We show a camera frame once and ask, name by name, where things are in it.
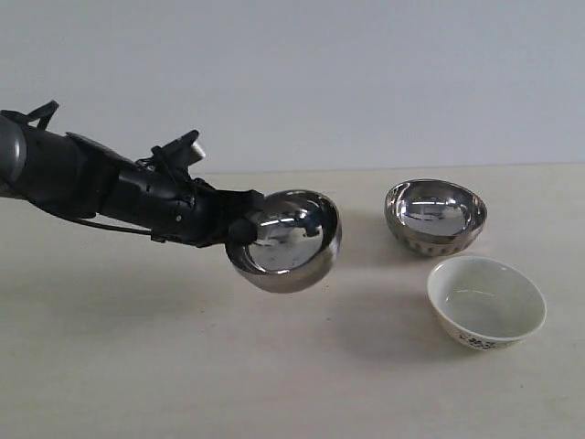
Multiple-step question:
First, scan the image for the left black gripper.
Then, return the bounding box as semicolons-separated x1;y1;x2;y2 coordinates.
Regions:
95;162;265;247

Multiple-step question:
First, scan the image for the plain steel bowl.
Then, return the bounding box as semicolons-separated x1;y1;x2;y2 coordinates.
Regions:
225;189;343;294

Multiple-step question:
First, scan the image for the patterned steel bowl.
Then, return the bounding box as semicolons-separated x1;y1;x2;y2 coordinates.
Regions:
384;178;488;258

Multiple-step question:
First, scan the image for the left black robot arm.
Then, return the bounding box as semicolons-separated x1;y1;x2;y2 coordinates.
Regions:
1;103;264;248

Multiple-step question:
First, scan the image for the white ceramic patterned bowl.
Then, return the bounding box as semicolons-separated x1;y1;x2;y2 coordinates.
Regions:
426;255;548;352

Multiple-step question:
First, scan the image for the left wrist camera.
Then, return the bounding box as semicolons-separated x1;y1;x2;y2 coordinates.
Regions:
152;130;207;170

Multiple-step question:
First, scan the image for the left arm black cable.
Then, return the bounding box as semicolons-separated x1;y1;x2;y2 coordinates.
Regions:
68;214;154;238

